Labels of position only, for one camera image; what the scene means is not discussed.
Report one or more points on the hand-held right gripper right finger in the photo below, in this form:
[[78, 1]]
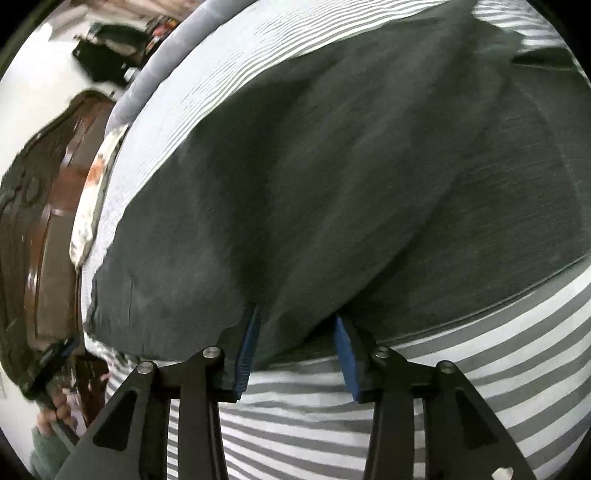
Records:
[[347, 364]]

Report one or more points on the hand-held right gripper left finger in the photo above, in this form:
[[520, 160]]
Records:
[[247, 355]]

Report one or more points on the dark grey pants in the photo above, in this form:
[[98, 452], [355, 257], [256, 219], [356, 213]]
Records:
[[300, 184]]

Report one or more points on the person's left forearm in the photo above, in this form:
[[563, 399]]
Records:
[[46, 454]]

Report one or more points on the person's left hand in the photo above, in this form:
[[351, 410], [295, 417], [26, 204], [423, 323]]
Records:
[[51, 417]]

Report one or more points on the grey striped bed sheet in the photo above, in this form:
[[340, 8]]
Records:
[[323, 429]]

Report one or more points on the dark wooden headboard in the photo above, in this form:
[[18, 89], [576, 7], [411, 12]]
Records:
[[41, 207]]

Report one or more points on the floral pillow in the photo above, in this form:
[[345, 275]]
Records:
[[94, 184]]

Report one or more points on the blue-grey bolster pillow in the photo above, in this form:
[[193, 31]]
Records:
[[157, 69]]

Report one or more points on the dark hanging clothes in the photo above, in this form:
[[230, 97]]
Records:
[[106, 60]]

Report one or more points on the cluttered shelf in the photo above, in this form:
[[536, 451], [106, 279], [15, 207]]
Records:
[[159, 30]]

